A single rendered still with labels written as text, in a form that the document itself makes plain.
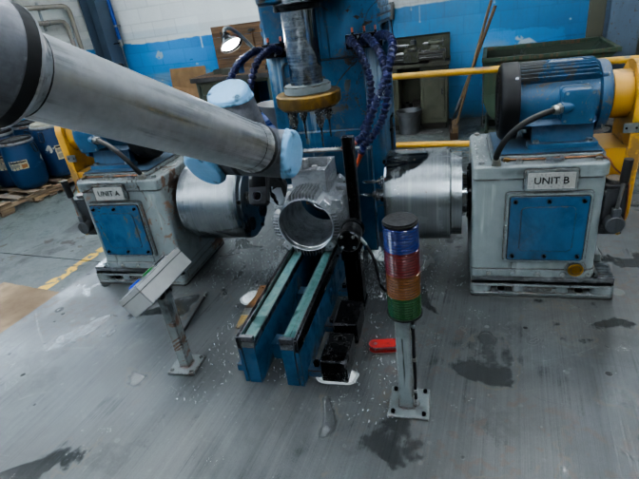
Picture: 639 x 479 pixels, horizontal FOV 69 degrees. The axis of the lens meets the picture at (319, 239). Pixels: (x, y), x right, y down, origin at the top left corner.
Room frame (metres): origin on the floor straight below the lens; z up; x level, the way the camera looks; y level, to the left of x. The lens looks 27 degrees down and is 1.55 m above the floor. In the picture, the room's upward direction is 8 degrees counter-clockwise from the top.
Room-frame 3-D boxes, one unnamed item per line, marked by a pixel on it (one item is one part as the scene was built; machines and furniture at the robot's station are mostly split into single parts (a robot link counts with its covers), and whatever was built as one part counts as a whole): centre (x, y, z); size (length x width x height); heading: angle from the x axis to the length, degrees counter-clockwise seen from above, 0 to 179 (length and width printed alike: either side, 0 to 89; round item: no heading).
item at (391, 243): (0.69, -0.14, 1.19); 0.06 x 0.06 x 0.04
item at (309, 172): (1.28, -0.01, 1.11); 0.12 x 0.11 x 0.07; 162
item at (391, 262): (0.69, -0.14, 1.14); 0.06 x 0.06 x 0.04
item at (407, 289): (0.69, -0.14, 1.10); 0.06 x 0.06 x 0.04
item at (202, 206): (1.40, 0.32, 1.04); 0.37 x 0.25 x 0.25; 72
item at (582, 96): (1.07, -0.61, 1.16); 0.33 x 0.26 x 0.42; 72
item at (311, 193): (1.25, 0.00, 1.02); 0.20 x 0.19 x 0.19; 162
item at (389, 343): (0.86, -0.12, 0.81); 0.09 x 0.03 x 0.02; 82
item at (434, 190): (1.19, -0.33, 1.04); 0.41 x 0.25 x 0.25; 72
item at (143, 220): (1.48, 0.55, 0.99); 0.35 x 0.31 x 0.37; 72
